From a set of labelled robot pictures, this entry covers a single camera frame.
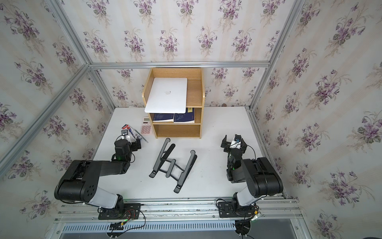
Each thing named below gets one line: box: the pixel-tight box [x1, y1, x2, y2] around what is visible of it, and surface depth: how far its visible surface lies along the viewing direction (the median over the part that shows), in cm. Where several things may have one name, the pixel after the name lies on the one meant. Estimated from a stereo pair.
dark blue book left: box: [153, 113, 175, 121], surface depth 92 cm
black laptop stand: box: [148, 137, 198, 194], surface depth 86 cm
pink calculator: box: [140, 116, 154, 136], surface depth 106 cm
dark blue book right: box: [173, 107, 195, 123], surface depth 92 cm
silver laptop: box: [144, 77, 189, 115], surface depth 82 cm
